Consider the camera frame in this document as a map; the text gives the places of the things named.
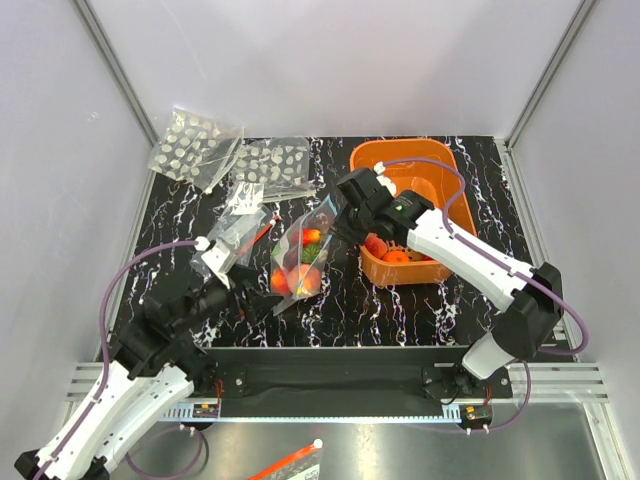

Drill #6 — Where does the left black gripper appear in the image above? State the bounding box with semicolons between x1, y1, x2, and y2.
173;263;284;334

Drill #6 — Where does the peach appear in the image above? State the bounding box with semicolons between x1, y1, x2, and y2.
271;264;322;297

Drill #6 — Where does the blue zipper clear bag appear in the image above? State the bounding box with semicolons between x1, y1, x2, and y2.
271;196;338;315

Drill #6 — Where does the orange plastic basket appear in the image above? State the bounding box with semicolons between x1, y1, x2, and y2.
350;138;477;287

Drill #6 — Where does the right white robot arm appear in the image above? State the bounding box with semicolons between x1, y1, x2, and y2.
332;168;566;397

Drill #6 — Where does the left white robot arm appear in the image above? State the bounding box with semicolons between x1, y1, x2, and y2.
14;266;263;479

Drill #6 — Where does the red zipper clear bag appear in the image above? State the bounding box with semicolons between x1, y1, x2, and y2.
204;206;277;266

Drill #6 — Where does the dotted clear bag middle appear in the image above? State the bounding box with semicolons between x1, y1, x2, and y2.
231;137;316;203

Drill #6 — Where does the dotted clear bag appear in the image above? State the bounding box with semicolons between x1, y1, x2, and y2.
231;137;316;203
148;107;245;194

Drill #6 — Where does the dotted clear bag far left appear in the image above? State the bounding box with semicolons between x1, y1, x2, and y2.
148;107;245;194

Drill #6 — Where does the red zipper bag foreground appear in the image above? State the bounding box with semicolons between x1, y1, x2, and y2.
250;439;324;480

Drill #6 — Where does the pink apple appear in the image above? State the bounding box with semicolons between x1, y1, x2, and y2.
364;233;388;259

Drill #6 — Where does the orange fruit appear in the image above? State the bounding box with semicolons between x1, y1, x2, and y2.
382;250;411;264

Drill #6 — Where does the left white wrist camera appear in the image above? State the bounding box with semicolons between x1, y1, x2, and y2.
190;236;238;289

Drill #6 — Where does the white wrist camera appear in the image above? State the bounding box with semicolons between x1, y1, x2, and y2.
373;162;397;196
190;236;238;289

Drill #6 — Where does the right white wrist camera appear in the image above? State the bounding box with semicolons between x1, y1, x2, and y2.
373;162;397;196

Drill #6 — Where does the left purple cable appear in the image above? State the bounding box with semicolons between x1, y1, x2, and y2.
29;238;209;480

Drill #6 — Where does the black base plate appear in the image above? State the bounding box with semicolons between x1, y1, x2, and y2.
208;346;512;421

